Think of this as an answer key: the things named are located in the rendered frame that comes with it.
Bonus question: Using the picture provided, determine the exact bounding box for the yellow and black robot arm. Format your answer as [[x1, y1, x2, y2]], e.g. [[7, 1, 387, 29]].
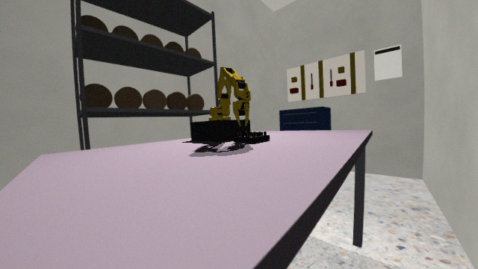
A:
[[208, 67, 251, 121]]

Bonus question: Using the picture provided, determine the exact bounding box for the grey panel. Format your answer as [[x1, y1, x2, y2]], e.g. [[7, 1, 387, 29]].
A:
[[234, 132, 270, 143]]

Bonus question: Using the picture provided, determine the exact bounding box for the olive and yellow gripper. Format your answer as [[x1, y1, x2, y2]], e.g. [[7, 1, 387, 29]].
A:
[[232, 99, 249, 126]]

